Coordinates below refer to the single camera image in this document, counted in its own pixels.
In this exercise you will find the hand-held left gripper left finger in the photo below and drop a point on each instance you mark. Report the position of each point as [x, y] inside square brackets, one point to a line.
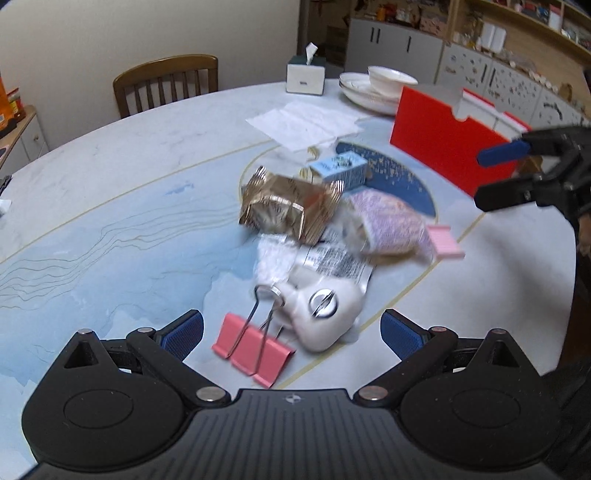
[183, 336]

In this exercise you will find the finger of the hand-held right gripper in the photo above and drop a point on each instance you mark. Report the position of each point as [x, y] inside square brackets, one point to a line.
[503, 194]
[503, 153]

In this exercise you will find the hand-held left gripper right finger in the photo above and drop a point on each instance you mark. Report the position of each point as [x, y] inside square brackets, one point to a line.
[398, 333]

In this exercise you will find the red cardboard box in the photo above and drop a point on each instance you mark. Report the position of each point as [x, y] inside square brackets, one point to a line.
[438, 138]

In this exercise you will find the silver printed snack packet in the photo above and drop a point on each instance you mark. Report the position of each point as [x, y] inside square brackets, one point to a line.
[328, 261]

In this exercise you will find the pink purple snack packet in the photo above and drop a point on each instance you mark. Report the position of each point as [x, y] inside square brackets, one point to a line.
[392, 224]

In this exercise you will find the gold foil snack packet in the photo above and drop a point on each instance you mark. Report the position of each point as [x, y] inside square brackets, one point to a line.
[288, 205]

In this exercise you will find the white blue marble desktop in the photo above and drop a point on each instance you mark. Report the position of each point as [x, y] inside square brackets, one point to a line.
[115, 184]

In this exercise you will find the large pink binder clip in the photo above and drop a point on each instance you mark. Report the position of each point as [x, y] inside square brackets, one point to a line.
[251, 350]

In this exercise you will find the white sticker-covered cabinet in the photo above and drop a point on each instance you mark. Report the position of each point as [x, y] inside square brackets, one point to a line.
[508, 78]

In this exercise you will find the pink eraser block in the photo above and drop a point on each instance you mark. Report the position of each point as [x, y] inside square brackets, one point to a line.
[445, 242]

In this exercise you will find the white plastic bottle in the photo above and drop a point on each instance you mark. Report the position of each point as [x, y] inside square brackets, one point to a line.
[318, 323]

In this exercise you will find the white bowl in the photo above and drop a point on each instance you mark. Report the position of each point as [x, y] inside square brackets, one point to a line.
[390, 81]

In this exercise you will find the stack of white plates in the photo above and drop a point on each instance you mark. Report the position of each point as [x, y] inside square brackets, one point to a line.
[364, 98]

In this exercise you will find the small light blue carton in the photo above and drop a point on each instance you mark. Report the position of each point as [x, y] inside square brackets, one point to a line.
[339, 170]

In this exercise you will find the white paper napkins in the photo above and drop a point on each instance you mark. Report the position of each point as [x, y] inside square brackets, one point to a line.
[304, 123]

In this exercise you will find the white green tissue box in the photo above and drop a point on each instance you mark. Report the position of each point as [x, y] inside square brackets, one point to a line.
[304, 78]

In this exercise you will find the wooden side cabinet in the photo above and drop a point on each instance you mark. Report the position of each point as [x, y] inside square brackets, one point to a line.
[23, 138]

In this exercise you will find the wooden chair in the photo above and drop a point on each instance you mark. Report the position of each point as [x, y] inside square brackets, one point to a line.
[161, 78]

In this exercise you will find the wooden wall shelf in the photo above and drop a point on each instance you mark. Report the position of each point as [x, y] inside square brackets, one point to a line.
[545, 32]

